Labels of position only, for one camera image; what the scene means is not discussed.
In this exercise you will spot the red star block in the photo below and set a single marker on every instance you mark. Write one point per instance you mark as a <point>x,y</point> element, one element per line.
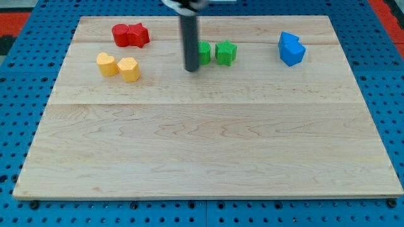
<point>138,35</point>

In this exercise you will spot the yellow hexagon block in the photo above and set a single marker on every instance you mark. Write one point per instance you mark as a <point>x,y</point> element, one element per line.
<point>129,69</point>

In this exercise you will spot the blue cube block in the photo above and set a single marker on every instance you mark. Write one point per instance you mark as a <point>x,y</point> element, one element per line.
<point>292,53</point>

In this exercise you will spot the blue triangle block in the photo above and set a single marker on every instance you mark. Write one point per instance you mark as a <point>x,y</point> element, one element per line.
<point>286,38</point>

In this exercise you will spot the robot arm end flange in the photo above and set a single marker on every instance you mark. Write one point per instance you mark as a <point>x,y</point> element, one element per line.
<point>186,7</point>

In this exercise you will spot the green cylinder block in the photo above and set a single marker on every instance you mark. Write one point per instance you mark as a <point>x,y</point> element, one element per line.
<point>204,49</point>

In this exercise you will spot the yellow heart block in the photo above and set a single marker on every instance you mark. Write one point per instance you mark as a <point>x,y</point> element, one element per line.
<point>107,64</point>

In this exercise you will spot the wooden board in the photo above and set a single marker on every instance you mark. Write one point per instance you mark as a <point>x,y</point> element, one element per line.
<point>255,130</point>

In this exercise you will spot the red cylinder block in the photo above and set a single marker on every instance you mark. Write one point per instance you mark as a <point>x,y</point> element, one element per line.
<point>119,32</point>

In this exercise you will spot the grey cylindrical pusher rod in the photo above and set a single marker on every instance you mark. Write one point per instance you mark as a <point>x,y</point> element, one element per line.
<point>189,32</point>

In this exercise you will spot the green star block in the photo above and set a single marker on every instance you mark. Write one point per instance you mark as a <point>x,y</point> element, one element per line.
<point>225,53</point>

